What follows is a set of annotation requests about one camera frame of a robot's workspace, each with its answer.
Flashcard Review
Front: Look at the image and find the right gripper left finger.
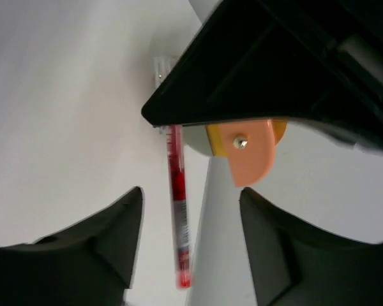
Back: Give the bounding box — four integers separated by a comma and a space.
0, 187, 144, 306

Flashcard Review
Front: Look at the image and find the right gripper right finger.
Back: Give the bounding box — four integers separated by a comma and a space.
239, 187, 383, 305

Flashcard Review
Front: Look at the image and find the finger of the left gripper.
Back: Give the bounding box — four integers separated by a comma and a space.
142, 1, 383, 151

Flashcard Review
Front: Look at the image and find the red pen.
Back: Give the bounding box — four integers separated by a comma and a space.
167, 126, 192, 289

